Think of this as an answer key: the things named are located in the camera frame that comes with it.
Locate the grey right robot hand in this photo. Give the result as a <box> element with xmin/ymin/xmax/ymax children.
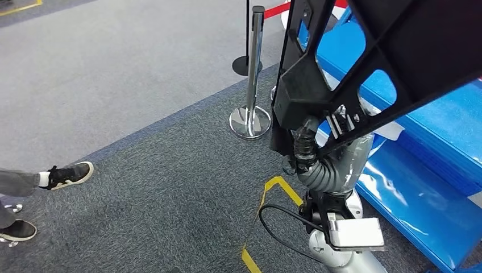
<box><xmin>293</xmin><ymin>105</ymin><xmax>376</xmax><ymax>192</ymax></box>

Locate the black plastic panel part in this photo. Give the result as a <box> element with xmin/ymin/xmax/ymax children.
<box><xmin>269</xmin><ymin>0</ymin><xmax>482</xmax><ymax>157</ymax></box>

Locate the blue metal shelf rack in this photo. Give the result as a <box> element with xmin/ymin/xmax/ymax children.
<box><xmin>297</xmin><ymin>5</ymin><xmax>482</xmax><ymax>273</ymax></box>

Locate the yellow floor tape square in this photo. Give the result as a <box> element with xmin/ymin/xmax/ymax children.
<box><xmin>240</xmin><ymin>176</ymin><xmax>305</xmax><ymax>273</ymax></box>

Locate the person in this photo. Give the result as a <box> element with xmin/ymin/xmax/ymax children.
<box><xmin>0</xmin><ymin>161</ymin><xmax>95</xmax><ymax>244</ymax></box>

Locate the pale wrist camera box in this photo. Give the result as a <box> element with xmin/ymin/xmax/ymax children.
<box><xmin>326</xmin><ymin>216</ymin><xmax>387</xmax><ymax>253</ymax></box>

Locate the black camera cable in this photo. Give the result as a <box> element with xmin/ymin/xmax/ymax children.
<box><xmin>258</xmin><ymin>204</ymin><xmax>329</xmax><ymax>264</ymax></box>

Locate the black stanchion post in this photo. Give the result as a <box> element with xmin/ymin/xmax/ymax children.
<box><xmin>231</xmin><ymin>0</ymin><xmax>264</xmax><ymax>77</ymax></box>

